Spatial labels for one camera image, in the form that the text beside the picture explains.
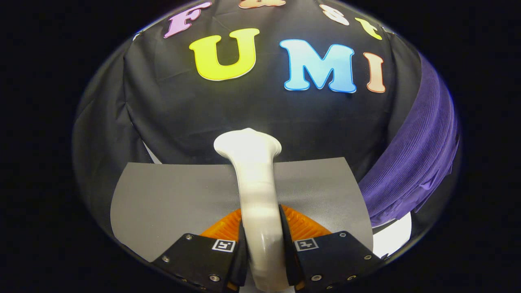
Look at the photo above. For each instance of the white flat board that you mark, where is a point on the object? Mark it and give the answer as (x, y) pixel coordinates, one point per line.
(392, 238)

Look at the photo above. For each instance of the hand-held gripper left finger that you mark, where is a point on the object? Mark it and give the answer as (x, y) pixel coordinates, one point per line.
(195, 260)

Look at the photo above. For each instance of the grey cabinet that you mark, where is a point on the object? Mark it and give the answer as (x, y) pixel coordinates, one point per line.
(171, 203)

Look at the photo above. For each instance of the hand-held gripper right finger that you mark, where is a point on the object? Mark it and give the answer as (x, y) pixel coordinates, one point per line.
(325, 260)

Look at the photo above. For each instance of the white garment steamer head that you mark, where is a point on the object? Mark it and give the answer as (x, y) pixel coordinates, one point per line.
(258, 203)

